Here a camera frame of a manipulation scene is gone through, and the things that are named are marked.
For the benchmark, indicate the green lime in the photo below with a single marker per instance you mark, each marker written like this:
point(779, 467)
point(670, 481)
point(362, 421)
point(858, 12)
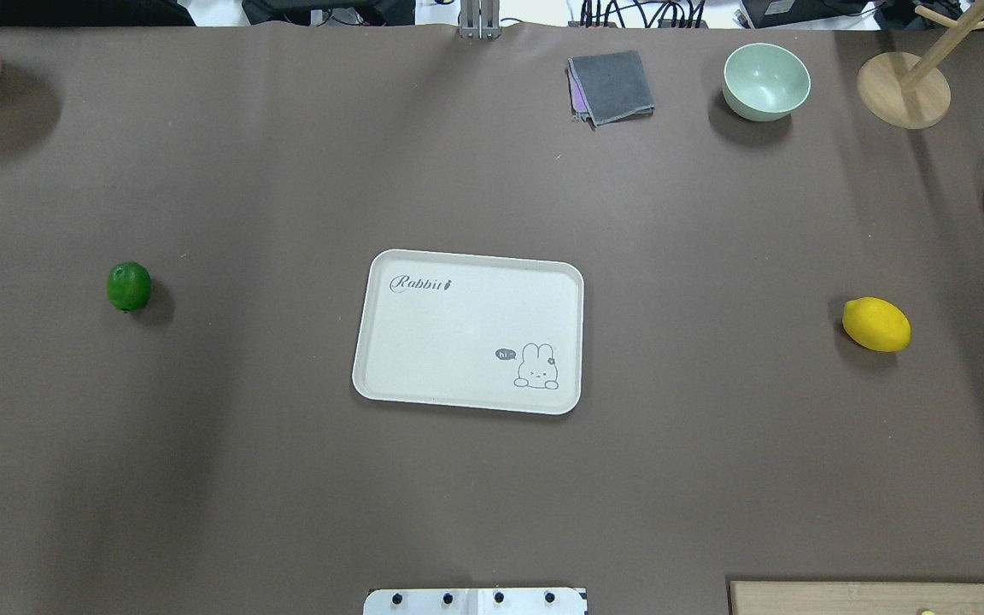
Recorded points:
point(128, 286)

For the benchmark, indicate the yellow lemon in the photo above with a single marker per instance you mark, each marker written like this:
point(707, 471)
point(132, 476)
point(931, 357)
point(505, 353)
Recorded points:
point(876, 324)

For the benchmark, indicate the white rabbit tray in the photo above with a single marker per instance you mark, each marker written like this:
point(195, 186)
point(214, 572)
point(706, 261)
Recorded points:
point(471, 331)

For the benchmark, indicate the folded grey cloth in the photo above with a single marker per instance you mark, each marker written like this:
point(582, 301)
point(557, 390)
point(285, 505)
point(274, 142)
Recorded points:
point(609, 88)

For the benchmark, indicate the mint green bowl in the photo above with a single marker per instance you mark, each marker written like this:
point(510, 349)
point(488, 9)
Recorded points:
point(764, 82)

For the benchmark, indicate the wooden cutting board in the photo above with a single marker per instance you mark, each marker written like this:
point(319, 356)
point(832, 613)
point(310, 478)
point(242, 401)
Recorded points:
point(771, 597)

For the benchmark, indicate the wooden mug tree stand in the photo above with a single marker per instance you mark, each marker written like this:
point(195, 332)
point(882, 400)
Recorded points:
point(908, 91)

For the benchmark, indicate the aluminium frame post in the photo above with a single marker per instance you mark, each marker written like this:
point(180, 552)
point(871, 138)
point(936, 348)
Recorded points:
point(480, 19)

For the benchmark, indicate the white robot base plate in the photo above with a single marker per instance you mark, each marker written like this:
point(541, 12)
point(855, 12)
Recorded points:
point(509, 600)

